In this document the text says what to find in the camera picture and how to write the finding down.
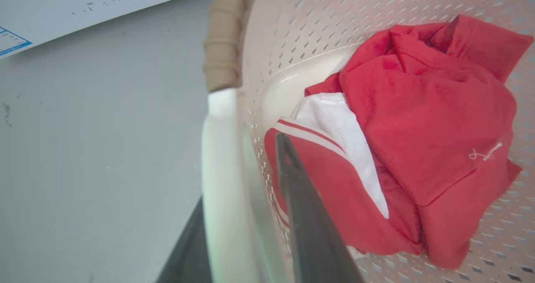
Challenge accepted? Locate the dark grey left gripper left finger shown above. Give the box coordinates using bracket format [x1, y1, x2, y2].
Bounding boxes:
[155, 196, 213, 283]

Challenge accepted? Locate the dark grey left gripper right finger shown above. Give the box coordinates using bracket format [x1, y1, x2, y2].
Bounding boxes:
[275, 133, 364, 283]

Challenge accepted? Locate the white perforated plastic laundry basket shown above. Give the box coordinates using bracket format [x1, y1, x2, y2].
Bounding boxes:
[201, 0, 535, 283]

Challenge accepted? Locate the red garment with white trim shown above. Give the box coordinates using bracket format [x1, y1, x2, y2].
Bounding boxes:
[264, 15, 535, 269]

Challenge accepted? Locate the white panel with blue label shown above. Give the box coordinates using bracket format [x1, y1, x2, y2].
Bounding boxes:
[0, 0, 217, 59]

